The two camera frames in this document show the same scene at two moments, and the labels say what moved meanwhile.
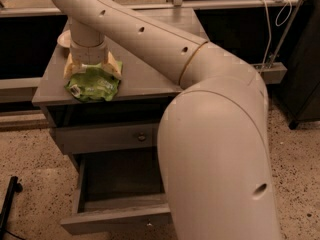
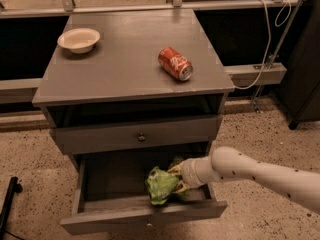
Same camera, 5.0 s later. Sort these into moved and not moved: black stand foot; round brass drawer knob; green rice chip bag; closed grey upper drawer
Moved: green rice chip bag
Not moved: closed grey upper drawer; black stand foot; round brass drawer knob
